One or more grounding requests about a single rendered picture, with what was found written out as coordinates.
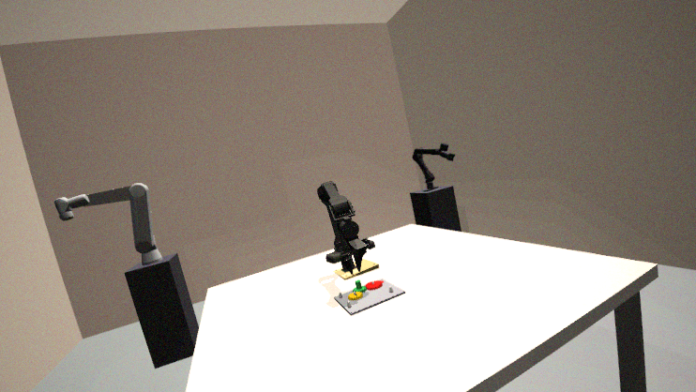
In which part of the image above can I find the red gear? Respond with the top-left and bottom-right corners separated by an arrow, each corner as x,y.
365,280 -> 383,290

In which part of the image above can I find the green gear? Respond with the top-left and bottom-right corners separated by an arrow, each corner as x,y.
353,280 -> 367,293

